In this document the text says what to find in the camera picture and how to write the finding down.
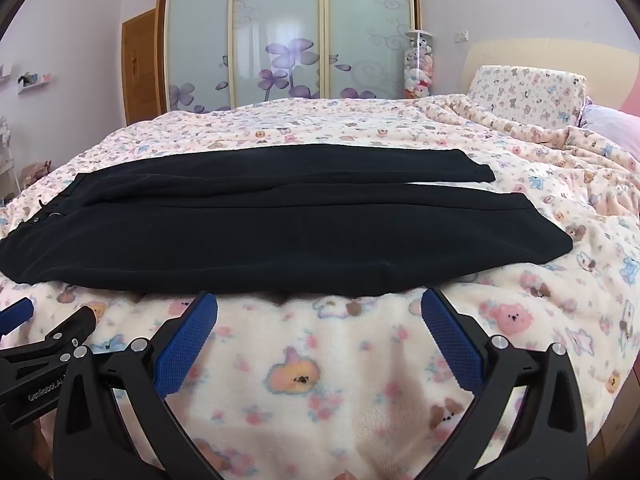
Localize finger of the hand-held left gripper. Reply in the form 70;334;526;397
0;297;35;336
0;306;97;362

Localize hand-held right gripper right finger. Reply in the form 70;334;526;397
420;287;588;480

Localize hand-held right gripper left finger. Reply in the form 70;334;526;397
52;290;226;480

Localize black pants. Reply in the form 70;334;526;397
0;143;574;297

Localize bear printed fleece blanket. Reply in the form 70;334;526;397
0;94;640;480

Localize white rack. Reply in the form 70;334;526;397
0;115;21;197

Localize bear printed pillow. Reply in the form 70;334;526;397
466;65;587;131

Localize brown wooden door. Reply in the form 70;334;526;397
121;9;166;126

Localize light purple pillow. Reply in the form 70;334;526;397
579;104;640;150

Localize clear tube of plush toys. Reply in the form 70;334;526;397
403;31;435;101

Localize pale yellow headboard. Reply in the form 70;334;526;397
460;38;640;117

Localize floral glass sliding wardrobe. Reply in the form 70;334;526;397
156;0;422;113

